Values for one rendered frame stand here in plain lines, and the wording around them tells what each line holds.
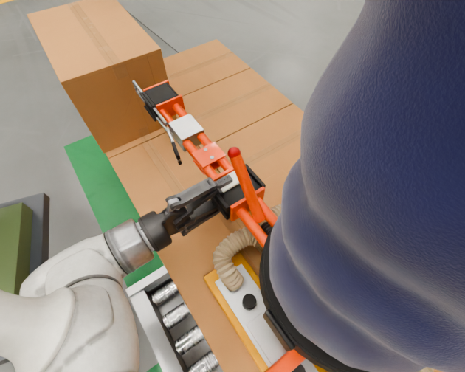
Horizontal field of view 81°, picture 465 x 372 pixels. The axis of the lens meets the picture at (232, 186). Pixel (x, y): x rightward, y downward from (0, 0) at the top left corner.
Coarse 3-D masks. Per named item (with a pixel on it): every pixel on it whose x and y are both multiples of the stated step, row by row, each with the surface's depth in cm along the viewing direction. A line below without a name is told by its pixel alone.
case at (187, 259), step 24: (216, 216) 69; (192, 240) 65; (216, 240) 65; (168, 264) 62; (192, 264) 62; (192, 288) 59; (192, 312) 57; (216, 312) 57; (216, 336) 54; (240, 360) 52
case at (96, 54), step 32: (96, 0) 133; (64, 32) 117; (96, 32) 117; (128, 32) 117; (64, 64) 105; (96, 64) 105; (128, 64) 108; (160, 64) 115; (96, 96) 110; (128, 96) 118; (96, 128) 120; (128, 128) 130; (160, 128) 141
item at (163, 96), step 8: (152, 88) 73; (160, 88) 73; (168, 88) 73; (152, 96) 71; (160, 96) 71; (168, 96) 71; (176, 96) 71; (160, 104) 69; (168, 104) 70; (168, 112) 72
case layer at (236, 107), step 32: (192, 64) 172; (224, 64) 172; (192, 96) 155; (224, 96) 155; (256, 96) 155; (224, 128) 141; (256, 128) 141; (288, 128) 141; (128, 160) 130; (160, 160) 130; (192, 160) 130; (256, 160) 130; (288, 160) 130; (128, 192) 120; (160, 192) 120
